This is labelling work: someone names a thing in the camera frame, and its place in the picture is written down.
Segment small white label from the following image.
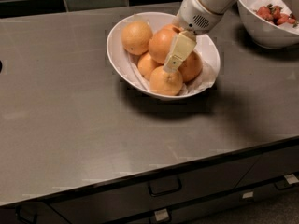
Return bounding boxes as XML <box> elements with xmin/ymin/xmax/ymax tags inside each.
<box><xmin>242</xmin><ymin>191</ymin><xmax>254</xmax><ymax>199</ymax></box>

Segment black middle drawer handle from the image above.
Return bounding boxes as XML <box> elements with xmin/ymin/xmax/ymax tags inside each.
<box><xmin>148</xmin><ymin>177</ymin><xmax>182</xmax><ymax>197</ymax></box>

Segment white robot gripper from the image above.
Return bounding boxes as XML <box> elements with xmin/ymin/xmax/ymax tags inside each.
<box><xmin>164</xmin><ymin>0</ymin><xmax>222</xmax><ymax>73</ymax></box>

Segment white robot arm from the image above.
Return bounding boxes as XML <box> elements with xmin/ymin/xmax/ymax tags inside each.
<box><xmin>164</xmin><ymin>0</ymin><xmax>299</xmax><ymax>72</ymax></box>

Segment dark object at left edge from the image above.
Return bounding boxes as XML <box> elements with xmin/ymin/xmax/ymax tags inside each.
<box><xmin>0</xmin><ymin>60</ymin><xmax>3</xmax><ymax>74</ymax></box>

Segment white label at right drawer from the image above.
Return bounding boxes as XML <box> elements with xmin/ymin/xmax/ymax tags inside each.
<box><xmin>284</xmin><ymin>174</ymin><xmax>299</xmax><ymax>185</ymax></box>

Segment white label on lower drawer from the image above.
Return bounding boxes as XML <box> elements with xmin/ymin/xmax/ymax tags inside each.
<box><xmin>154</xmin><ymin>209</ymin><xmax>170</xmax><ymax>222</ymax></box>

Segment red strawberries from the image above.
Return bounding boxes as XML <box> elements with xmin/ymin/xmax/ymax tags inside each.
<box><xmin>255</xmin><ymin>4</ymin><xmax>298</xmax><ymax>27</ymax></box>

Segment white bowl with strawberries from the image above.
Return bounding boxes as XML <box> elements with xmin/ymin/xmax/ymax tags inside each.
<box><xmin>237</xmin><ymin>0</ymin><xmax>299</xmax><ymax>49</ymax></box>

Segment dark right drawer front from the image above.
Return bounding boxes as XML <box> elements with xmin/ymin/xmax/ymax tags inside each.
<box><xmin>237</xmin><ymin>145</ymin><xmax>299</xmax><ymax>188</ymax></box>

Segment orange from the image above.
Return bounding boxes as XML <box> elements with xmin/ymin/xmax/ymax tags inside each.
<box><xmin>149</xmin><ymin>29</ymin><xmax>177</xmax><ymax>63</ymax></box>
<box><xmin>162</xmin><ymin>24</ymin><xmax>183</xmax><ymax>34</ymax></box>
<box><xmin>121</xmin><ymin>21</ymin><xmax>153</xmax><ymax>55</ymax></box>
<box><xmin>137</xmin><ymin>52</ymin><xmax>160</xmax><ymax>80</ymax></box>
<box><xmin>178</xmin><ymin>51</ymin><xmax>203</xmax><ymax>83</ymax></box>
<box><xmin>149</xmin><ymin>66</ymin><xmax>183</xmax><ymax>96</ymax></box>

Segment black left drawer handle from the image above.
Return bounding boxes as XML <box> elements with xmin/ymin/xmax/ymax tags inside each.
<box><xmin>15</xmin><ymin>205</ymin><xmax>38</xmax><ymax>224</ymax></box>

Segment dark middle drawer front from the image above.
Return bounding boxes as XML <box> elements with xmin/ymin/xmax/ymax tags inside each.
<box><xmin>52</xmin><ymin>157</ymin><xmax>256</xmax><ymax>224</ymax></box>

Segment black drawer handle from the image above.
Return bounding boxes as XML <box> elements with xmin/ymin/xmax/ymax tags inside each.
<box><xmin>15</xmin><ymin>205</ymin><xmax>38</xmax><ymax>224</ymax></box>
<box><xmin>148</xmin><ymin>177</ymin><xmax>182</xmax><ymax>197</ymax></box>
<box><xmin>274</xmin><ymin>179</ymin><xmax>299</xmax><ymax>190</ymax></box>

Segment white oval bowl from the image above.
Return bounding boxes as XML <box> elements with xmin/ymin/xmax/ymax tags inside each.
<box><xmin>107</xmin><ymin>12</ymin><xmax>221</xmax><ymax>94</ymax></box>

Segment black right drawer handle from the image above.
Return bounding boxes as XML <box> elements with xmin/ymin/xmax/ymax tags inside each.
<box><xmin>274</xmin><ymin>179</ymin><xmax>299</xmax><ymax>190</ymax></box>

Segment dark drawer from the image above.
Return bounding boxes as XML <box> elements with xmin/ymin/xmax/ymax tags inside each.
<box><xmin>237</xmin><ymin>145</ymin><xmax>299</xmax><ymax>188</ymax></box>
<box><xmin>52</xmin><ymin>157</ymin><xmax>256</xmax><ymax>224</ymax></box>

